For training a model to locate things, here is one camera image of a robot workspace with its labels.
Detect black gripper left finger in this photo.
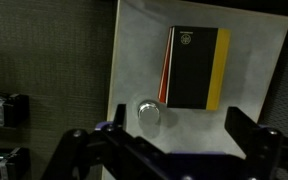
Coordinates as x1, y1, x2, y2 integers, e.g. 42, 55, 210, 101
42, 103, 167, 180

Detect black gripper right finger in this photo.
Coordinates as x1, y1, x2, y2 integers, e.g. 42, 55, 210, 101
224, 106, 288, 180

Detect black case with silver latches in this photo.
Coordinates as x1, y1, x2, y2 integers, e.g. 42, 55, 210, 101
0, 145, 32, 180

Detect red and white book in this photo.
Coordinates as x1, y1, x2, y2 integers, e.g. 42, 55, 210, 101
157, 27, 176, 104

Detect black metal brackets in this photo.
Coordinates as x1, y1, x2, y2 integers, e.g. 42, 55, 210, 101
0, 89, 31, 130

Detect black book with yellow spine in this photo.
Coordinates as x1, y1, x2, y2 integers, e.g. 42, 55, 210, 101
166, 25, 232, 112

